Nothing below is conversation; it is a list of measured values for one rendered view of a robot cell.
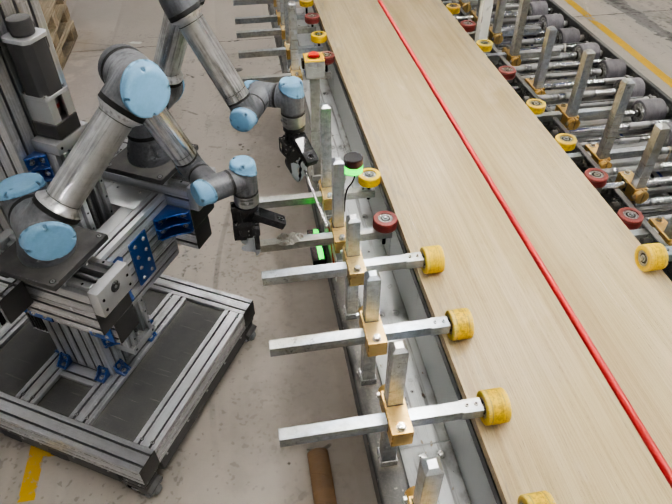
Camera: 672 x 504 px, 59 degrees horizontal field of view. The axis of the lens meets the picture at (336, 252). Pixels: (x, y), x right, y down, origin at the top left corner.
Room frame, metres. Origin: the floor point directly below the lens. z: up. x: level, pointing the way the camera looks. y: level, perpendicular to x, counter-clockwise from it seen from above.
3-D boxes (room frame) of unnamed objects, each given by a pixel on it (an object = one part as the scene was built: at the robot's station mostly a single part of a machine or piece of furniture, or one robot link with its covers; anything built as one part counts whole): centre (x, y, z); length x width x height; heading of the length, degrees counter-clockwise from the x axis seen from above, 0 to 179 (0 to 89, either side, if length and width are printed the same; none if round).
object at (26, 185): (1.19, 0.78, 1.21); 0.13 x 0.12 x 0.14; 36
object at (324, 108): (1.75, 0.03, 0.93); 0.03 x 0.03 x 0.48; 9
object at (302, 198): (1.70, 0.07, 0.83); 0.43 x 0.03 x 0.04; 99
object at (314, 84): (2.01, 0.07, 0.93); 0.05 x 0.04 x 0.45; 9
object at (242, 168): (1.41, 0.27, 1.12); 0.09 x 0.08 x 0.11; 126
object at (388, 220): (1.49, -0.16, 0.85); 0.08 x 0.08 x 0.11
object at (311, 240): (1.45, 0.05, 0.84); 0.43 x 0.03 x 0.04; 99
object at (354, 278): (1.23, -0.05, 0.95); 0.13 x 0.06 x 0.05; 9
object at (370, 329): (0.98, -0.09, 0.95); 0.13 x 0.06 x 0.05; 9
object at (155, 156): (1.66, 0.61, 1.09); 0.15 x 0.15 x 0.10
